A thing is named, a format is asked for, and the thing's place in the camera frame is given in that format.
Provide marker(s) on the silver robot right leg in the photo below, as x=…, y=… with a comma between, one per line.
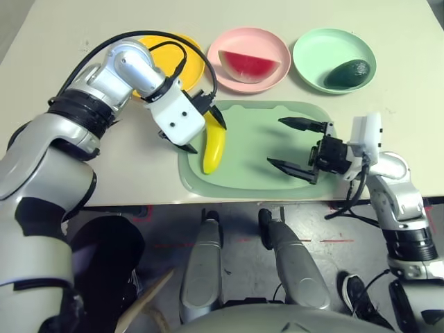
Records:
x=298, y=267

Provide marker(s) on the green plate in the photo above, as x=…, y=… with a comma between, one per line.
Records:
x=322, y=52

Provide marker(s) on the pink plate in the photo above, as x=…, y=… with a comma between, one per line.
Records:
x=249, y=41

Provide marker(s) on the black fabric cover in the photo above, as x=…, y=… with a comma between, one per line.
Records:
x=104, y=249

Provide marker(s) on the grey robot torso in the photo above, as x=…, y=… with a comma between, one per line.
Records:
x=263, y=322

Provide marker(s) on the silver robot left leg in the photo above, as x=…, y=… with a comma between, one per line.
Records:
x=201, y=263

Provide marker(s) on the green cutting board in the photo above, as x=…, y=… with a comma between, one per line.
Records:
x=253, y=152

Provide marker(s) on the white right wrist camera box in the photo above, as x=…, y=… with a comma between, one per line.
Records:
x=367, y=135

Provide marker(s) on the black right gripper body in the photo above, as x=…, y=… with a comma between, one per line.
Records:
x=333, y=154

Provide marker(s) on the dark green avocado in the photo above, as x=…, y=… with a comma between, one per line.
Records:
x=347, y=73

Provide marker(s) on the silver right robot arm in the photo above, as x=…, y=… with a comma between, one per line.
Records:
x=392, y=194

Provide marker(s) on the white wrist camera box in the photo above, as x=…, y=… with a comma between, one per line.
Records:
x=177, y=114
x=367, y=135

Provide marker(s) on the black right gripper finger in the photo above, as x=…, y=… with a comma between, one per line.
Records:
x=293, y=169
x=301, y=123

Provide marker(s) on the black shoe white sole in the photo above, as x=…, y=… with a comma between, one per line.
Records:
x=355, y=291

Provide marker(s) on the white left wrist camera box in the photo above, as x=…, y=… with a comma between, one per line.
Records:
x=177, y=114

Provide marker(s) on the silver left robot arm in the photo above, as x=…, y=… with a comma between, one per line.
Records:
x=128, y=69

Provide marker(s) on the red watermelon slice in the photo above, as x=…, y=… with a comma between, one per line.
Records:
x=249, y=66

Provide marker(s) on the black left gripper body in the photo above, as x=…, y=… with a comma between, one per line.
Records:
x=203, y=100

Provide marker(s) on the yellow plate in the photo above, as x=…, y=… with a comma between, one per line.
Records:
x=192, y=66

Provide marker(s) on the silver robot leg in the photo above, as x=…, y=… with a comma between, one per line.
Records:
x=298, y=267
x=201, y=263

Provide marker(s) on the yellow banana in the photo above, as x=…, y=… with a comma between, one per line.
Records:
x=213, y=149

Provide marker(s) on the wooden stick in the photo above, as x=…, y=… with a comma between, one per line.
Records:
x=145, y=300

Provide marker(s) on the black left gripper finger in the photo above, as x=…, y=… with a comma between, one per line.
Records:
x=218, y=118
x=189, y=148

